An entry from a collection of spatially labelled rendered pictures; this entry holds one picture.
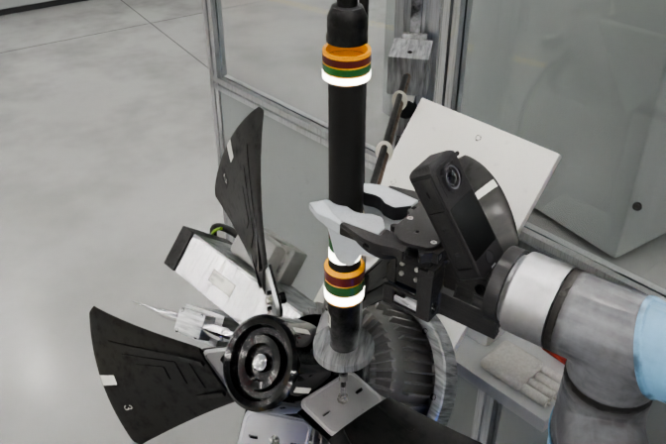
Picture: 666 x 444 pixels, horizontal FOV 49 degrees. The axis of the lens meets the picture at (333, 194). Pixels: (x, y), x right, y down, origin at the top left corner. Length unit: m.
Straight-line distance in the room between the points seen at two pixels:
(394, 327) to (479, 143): 0.32
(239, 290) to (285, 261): 0.10
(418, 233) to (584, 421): 0.21
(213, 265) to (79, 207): 2.38
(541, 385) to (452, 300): 0.74
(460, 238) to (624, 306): 0.14
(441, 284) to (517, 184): 0.44
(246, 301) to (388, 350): 0.27
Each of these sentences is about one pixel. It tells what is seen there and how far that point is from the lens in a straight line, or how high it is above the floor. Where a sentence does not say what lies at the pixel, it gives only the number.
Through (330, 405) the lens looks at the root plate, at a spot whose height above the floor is 1.19.
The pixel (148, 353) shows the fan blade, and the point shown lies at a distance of 1.11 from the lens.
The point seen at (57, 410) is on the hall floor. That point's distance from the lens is 2.65.
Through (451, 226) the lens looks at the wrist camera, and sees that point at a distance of 0.64.
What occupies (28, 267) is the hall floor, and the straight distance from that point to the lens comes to 3.28.
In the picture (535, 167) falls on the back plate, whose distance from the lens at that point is 1.11.
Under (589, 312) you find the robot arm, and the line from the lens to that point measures 0.63.
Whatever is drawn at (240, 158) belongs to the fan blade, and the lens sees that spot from 1.07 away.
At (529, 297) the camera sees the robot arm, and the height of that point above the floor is 1.48.
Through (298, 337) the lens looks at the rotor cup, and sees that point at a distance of 0.91.
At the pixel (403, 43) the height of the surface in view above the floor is 1.40.
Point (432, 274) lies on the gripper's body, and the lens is 0.67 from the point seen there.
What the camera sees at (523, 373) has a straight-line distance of 1.43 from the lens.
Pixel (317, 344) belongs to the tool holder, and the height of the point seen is 1.29.
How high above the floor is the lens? 1.88
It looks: 33 degrees down
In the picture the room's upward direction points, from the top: straight up
